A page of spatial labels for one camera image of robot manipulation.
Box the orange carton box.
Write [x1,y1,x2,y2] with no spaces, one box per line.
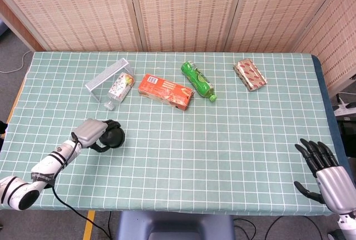
[138,73,195,112]

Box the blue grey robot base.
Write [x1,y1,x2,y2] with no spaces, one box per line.
[116,211,236,240]

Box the black floor cable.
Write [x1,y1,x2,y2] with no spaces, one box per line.
[233,214,332,240]

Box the green checked tablecloth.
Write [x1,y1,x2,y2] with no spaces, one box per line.
[0,51,340,217]

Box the bamboo folding screen panel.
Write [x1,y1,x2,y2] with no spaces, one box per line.
[0,0,141,52]
[0,0,52,52]
[225,0,350,53]
[291,0,356,96]
[135,0,247,53]

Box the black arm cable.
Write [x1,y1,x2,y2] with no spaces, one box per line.
[51,132,117,234]

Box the silver mesh basket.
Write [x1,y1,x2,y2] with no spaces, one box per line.
[85,58,135,104]

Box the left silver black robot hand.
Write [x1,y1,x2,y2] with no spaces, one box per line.
[71,119,122,154]

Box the foil wrapped snack pack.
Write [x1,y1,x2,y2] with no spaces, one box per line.
[233,58,268,92]

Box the black box on floor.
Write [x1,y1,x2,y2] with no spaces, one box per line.
[337,116,356,158]

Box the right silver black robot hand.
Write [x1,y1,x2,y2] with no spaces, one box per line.
[294,138,356,214]

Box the white power strip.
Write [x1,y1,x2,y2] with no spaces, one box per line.
[332,103,356,117]

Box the green plastic bottle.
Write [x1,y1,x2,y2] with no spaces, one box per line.
[181,61,218,103]

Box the clear bottle with floral label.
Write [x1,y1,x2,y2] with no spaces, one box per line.
[103,73,135,111]

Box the white floor cable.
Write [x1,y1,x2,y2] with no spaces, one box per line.
[0,51,33,74]

